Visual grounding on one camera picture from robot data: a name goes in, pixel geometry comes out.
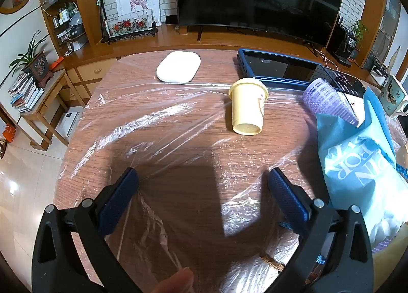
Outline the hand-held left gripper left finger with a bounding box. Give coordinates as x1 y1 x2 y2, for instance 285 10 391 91
31 167 141 293

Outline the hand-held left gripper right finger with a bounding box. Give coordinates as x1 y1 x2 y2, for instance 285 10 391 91
267 167 375 293

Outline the blue plastic bag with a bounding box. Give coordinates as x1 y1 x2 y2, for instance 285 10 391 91
315 87 408 249

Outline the yellow plastic cup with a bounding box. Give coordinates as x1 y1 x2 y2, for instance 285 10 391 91
229 78 268 136

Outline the person's left hand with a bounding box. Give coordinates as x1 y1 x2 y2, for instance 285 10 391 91
150 267 195 293

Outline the white floor device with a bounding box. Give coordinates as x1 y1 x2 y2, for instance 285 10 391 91
56 111 80 137

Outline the clear plastic table sheet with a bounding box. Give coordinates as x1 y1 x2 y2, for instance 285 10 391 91
54 52 408 293

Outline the wooden side table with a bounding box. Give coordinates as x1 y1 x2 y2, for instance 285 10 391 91
21 70 69 151

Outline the wooden television console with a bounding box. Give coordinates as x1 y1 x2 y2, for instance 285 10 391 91
48 23 383 112

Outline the orange floor item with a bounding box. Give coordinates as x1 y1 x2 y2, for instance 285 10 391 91
2 124 16 143

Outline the black printed box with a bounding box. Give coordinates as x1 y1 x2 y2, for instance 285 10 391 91
319 65 367 97

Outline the stack of books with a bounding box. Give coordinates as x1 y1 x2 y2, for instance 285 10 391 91
8 73 45 112

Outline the white oval pad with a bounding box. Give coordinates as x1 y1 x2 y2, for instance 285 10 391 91
156 51 201 82

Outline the bird print mug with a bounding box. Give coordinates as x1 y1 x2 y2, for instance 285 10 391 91
381 74 408 118

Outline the potted orchid plant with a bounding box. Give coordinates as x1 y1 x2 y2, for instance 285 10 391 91
9 30 55 89

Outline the black white device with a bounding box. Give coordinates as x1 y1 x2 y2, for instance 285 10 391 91
370 57 391 84

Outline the black coffee machine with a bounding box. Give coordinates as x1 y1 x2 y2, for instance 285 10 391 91
327 17 361 67

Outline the framed flower panel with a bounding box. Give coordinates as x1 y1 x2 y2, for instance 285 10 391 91
101 9 159 45

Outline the small green potted plant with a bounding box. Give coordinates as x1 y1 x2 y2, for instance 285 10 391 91
349 20 370 57

